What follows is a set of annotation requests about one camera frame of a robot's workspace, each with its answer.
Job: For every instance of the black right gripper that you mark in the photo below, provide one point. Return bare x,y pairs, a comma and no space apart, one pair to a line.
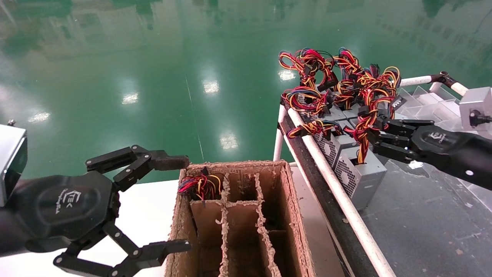
436,142

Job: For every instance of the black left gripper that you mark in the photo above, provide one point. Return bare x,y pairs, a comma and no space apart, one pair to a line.
57,209

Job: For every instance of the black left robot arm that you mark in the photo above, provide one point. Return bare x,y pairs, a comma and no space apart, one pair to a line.
7,231

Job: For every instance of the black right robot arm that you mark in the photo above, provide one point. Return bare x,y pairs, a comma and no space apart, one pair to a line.
476,157

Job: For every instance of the white plastic connector parts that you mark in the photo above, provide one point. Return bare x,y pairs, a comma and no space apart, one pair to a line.
415,164

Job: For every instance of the clear plastic organizer box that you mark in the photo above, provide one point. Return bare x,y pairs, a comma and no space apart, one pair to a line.
430,111

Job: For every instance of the white plastic block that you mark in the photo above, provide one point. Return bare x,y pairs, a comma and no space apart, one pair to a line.
451,109
426,99

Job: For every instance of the black pipe joint connector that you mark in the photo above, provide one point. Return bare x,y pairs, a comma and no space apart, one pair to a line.
446,79

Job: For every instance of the brown cardboard divider box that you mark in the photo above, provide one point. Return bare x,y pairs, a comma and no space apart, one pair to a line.
240,227

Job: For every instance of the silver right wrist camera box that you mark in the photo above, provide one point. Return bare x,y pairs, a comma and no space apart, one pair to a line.
476,102

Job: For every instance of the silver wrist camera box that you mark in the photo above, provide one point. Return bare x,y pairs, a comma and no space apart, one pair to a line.
476,102
11,161

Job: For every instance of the white pipe rack frame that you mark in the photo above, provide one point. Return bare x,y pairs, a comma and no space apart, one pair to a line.
350,215

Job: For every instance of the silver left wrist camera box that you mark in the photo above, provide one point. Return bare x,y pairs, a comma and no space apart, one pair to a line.
11,161

